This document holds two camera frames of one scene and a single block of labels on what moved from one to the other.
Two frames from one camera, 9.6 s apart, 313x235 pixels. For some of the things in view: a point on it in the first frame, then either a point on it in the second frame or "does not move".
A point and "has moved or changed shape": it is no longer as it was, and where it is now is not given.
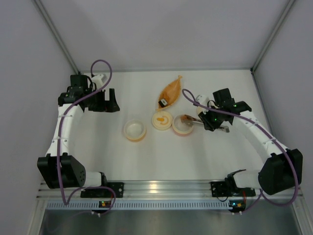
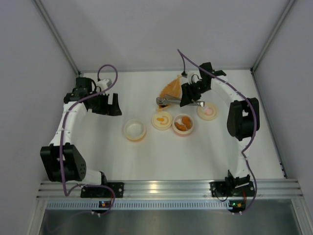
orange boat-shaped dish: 170,92 does not move
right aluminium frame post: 281,18 does not move
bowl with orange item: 162,120 does not move
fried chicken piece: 185,117 has moved or changed shape
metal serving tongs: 191,123 → 164,101
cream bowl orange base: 134,130 does not move
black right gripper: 209,121 → 191,90
